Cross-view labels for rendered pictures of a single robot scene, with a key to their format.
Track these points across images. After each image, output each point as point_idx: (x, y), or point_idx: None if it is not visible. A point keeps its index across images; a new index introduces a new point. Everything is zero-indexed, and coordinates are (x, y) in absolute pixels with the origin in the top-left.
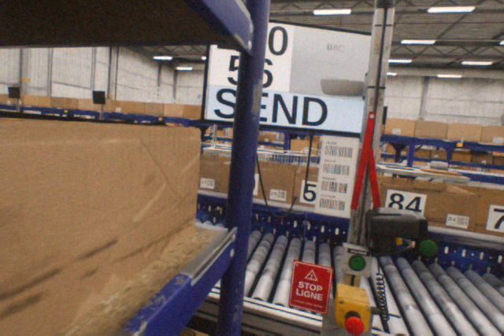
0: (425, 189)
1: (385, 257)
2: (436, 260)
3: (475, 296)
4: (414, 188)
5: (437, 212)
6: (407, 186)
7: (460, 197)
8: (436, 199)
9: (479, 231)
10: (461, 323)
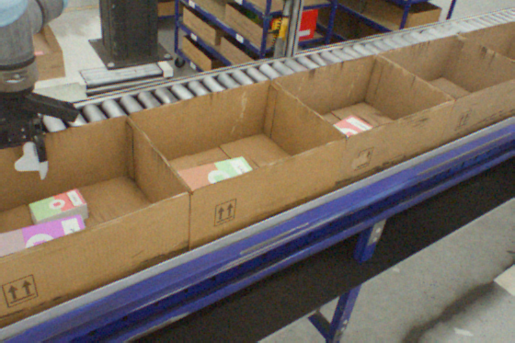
0: (330, 64)
1: None
2: (312, 268)
3: None
4: (341, 62)
5: (308, 99)
6: (349, 60)
7: (291, 80)
8: (314, 80)
9: (257, 131)
10: (240, 85)
